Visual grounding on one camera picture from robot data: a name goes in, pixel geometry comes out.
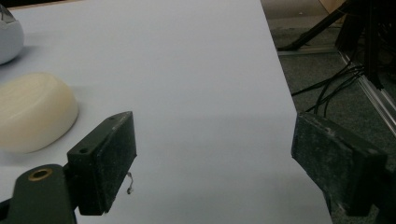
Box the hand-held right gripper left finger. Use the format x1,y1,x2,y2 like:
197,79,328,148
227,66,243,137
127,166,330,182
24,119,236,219
66,111,138,217

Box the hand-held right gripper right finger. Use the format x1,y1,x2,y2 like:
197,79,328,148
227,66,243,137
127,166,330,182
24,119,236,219
290,111,389,217

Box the cream soap bar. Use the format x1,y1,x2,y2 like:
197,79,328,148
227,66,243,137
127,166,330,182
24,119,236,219
0,72,79,154

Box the black equipment stand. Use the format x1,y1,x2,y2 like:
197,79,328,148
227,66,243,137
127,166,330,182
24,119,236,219
334,0,396,91

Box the black stand leg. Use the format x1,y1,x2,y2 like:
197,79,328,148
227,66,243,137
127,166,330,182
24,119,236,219
276,0,359,52

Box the white round container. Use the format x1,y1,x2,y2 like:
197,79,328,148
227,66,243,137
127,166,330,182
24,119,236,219
0,3,25,65

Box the black cables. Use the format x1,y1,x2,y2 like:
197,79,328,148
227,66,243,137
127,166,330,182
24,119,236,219
290,60,366,119

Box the aluminium frame rail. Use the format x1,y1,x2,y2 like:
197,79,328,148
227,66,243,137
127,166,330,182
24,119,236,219
338,49,396,138

